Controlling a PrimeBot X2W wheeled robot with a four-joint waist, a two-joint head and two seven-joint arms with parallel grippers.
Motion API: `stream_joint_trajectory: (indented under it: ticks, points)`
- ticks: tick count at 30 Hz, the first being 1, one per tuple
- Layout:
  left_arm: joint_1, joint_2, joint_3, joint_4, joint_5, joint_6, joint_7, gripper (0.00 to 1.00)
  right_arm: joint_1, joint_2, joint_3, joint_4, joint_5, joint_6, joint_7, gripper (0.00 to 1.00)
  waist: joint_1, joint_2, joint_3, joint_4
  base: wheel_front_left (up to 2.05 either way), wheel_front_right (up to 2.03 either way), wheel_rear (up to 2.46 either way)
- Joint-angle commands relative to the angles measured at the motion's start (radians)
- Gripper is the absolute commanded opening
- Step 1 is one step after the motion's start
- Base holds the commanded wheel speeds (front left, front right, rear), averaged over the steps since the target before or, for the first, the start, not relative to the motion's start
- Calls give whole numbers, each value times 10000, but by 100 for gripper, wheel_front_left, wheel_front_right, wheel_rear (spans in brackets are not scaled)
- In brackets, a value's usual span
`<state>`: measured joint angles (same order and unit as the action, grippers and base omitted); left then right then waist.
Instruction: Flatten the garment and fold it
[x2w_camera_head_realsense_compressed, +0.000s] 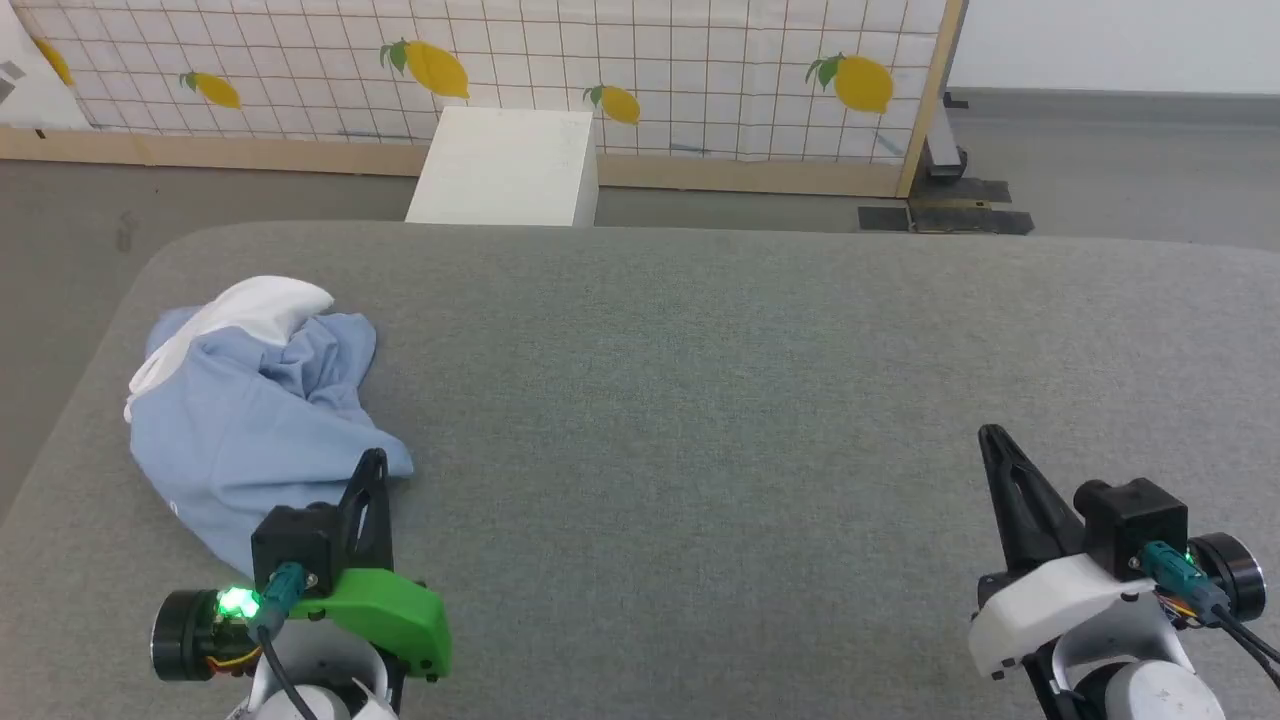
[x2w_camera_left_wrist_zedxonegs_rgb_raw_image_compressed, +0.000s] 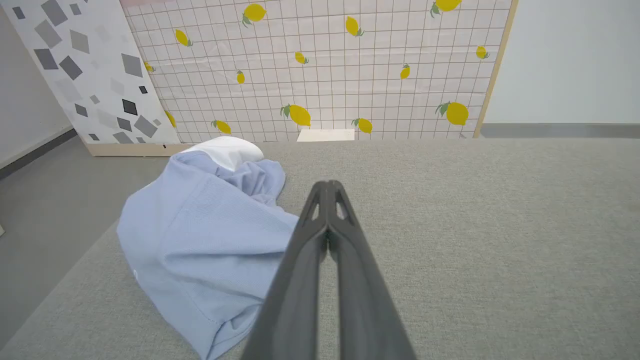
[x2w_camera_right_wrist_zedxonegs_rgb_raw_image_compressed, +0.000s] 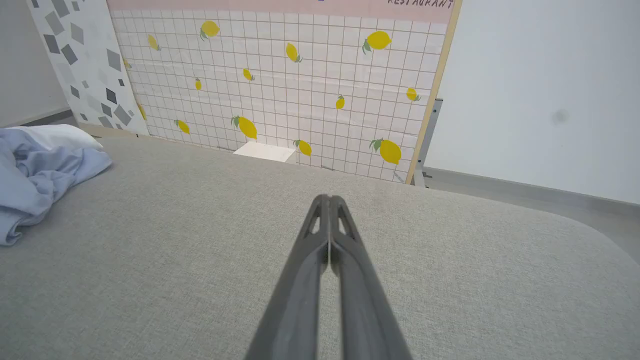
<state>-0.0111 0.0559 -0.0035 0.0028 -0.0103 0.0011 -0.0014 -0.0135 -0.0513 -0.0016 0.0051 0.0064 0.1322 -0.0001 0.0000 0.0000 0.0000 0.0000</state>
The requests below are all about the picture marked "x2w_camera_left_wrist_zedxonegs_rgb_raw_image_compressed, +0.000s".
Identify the grey fabric sofa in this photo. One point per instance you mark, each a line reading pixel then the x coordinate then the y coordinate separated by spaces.
pixel 450 250

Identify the small white box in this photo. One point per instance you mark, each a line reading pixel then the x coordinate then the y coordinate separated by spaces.
pixel 325 135

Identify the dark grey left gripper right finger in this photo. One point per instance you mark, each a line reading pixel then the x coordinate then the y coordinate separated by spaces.
pixel 365 305

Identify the grey diamond print white panel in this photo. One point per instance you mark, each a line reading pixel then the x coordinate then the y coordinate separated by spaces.
pixel 85 65

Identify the lemon print grid panel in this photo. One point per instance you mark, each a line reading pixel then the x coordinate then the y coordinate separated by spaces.
pixel 330 65

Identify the light blue white-collared polo shirt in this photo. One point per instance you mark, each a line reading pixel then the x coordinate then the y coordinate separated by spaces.
pixel 200 240

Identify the light wooden panel base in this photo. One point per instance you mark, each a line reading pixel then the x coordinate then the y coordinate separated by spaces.
pixel 135 149

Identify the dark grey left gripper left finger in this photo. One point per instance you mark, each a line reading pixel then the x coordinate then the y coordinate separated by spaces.
pixel 295 300

